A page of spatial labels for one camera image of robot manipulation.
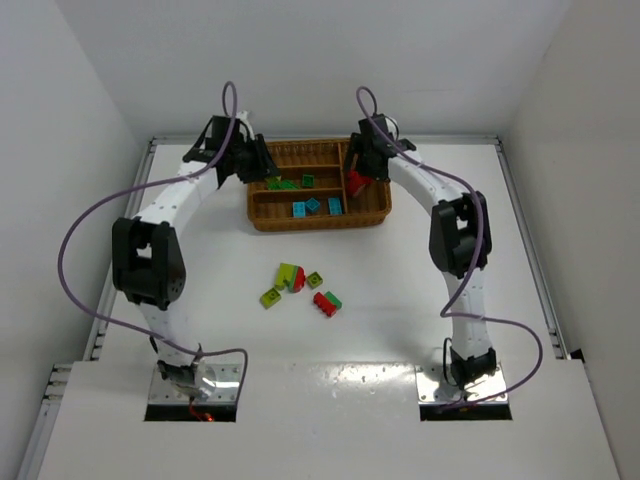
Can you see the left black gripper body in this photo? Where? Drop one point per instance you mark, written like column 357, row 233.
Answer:
column 258, row 163

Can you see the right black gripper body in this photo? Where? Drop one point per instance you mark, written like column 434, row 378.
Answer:
column 360, row 161

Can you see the green two-stud lego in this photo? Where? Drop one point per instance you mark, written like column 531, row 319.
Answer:
column 279, row 183

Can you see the red sloped lego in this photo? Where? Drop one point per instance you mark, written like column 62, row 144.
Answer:
column 356, row 183

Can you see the dark green square lego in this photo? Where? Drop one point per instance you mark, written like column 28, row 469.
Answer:
column 308, row 181

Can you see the teal lego brick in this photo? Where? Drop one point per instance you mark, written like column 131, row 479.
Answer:
column 298, row 209

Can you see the small teal lego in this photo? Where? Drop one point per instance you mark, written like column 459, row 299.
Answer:
column 312, row 205

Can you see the long teal lego stack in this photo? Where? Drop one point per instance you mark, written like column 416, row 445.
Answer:
column 335, row 206

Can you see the small lime square lego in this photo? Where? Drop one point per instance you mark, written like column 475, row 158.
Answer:
column 314, row 280

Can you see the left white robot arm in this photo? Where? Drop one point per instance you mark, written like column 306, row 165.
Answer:
column 147, row 262

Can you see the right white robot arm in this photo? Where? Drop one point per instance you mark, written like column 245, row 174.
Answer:
column 459, row 235

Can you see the brown wicker divided basket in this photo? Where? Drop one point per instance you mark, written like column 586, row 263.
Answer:
column 271, row 210

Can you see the lime red green lego assembly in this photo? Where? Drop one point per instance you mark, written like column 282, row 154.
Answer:
column 291, row 277

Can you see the lime sloped lego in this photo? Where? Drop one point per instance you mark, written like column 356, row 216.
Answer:
column 270, row 298

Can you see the red green lego pair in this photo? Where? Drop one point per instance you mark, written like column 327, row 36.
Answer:
column 327, row 302

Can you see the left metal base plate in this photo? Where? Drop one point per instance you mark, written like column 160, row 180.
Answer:
column 215, row 385

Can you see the metal base plate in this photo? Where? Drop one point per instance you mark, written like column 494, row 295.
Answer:
column 434, row 390
column 215, row 385

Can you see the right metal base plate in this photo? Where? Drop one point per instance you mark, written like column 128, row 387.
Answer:
column 434, row 390

